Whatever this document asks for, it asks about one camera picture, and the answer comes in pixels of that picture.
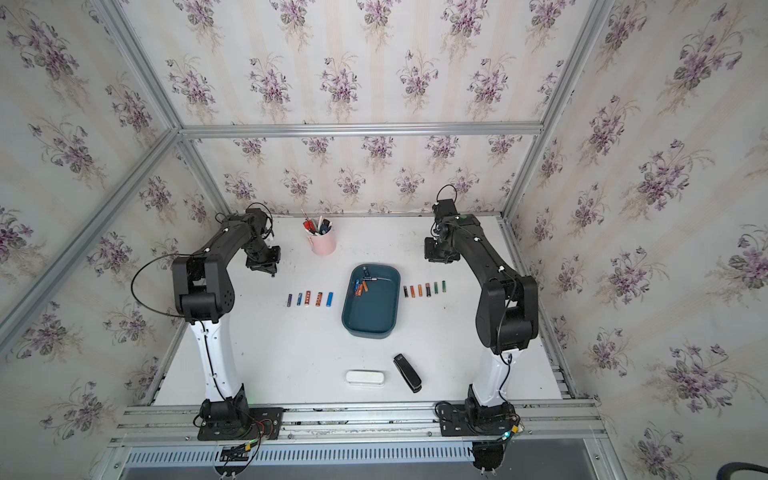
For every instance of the black stapler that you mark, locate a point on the black stapler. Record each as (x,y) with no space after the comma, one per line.
(408,373)

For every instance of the pink pen cup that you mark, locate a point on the pink pen cup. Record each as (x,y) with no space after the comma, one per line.
(323,245)

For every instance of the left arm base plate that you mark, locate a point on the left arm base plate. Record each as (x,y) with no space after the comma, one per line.
(264,423)

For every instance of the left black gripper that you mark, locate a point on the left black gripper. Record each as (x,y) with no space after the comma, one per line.
(269,266)

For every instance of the teal plastic storage box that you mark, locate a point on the teal plastic storage box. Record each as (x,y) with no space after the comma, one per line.
(371,303)

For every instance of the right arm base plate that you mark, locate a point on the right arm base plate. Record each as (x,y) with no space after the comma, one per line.
(500,421)

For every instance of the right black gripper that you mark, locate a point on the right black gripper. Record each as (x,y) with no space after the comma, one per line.
(429,255)

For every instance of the pens in cup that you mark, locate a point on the pens in cup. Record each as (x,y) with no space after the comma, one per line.
(317,227)

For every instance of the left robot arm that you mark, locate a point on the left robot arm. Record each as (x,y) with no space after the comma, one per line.
(205,296)

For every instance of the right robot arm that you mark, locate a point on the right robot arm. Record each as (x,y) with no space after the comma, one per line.
(507,316)

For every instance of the white eraser case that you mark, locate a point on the white eraser case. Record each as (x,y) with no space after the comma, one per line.
(365,377)

